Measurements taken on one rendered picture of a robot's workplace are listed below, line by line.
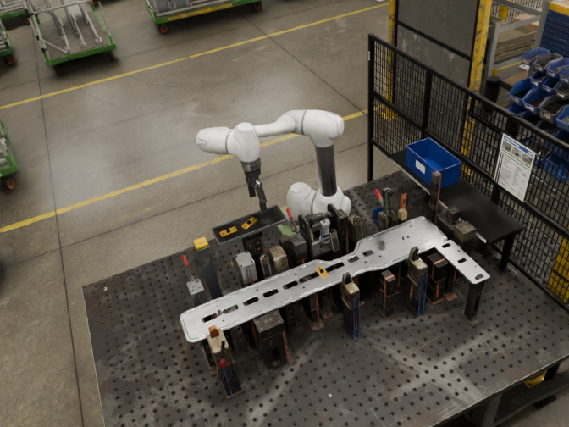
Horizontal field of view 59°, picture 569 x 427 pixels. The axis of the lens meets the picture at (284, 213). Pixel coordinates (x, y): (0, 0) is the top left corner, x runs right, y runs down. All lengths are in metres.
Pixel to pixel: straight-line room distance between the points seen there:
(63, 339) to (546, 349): 3.07
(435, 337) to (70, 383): 2.35
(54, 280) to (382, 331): 2.80
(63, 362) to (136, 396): 1.33
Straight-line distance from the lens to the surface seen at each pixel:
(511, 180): 2.72
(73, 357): 3.86
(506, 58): 4.66
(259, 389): 2.48
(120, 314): 2.97
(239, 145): 2.14
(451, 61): 4.56
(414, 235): 2.67
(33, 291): 4.49
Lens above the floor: 2.81
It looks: 40 degrees down
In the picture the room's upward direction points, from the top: 8 degrees counter-clockwise
